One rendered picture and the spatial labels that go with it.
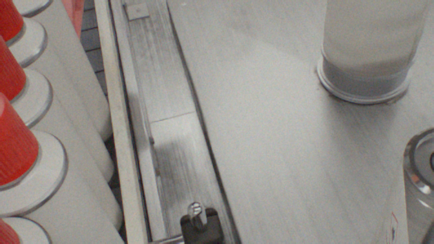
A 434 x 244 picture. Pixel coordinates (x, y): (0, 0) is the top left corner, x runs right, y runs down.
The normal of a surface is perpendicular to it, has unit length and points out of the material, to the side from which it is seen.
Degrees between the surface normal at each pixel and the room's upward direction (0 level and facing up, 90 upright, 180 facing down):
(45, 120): 90
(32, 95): 42
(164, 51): 0
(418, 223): 90
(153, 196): 0
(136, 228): 0
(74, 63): 90
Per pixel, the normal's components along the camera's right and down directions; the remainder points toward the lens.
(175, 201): -0.11, -0.62
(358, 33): -0.54, 0.68
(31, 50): 0.56, -0.25
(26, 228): 0.29, -0.92
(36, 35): 0.63, -0.47
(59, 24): 0.91, 0.26
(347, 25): -0.69, 0.64
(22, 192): 0.26, -0.04
